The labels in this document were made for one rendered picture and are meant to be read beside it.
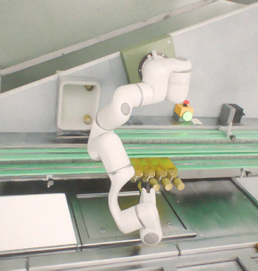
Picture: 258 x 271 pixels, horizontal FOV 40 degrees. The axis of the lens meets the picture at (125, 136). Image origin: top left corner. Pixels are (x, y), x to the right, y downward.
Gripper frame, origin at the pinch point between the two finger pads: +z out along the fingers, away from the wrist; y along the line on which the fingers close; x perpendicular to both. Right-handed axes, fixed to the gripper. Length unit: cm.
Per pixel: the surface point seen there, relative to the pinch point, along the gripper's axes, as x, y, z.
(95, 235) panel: 18.1, -12.7, -14.6
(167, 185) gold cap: -10.1, 0.6, 3.9
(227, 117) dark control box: -45, 17, 48
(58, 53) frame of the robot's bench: 48, 31, 88
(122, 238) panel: 7.7, -12.1, -15.8
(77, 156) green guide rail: 28.5, 4.1, 14.7
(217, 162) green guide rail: -42, -4, 39
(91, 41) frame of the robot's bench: 30, 39, 93
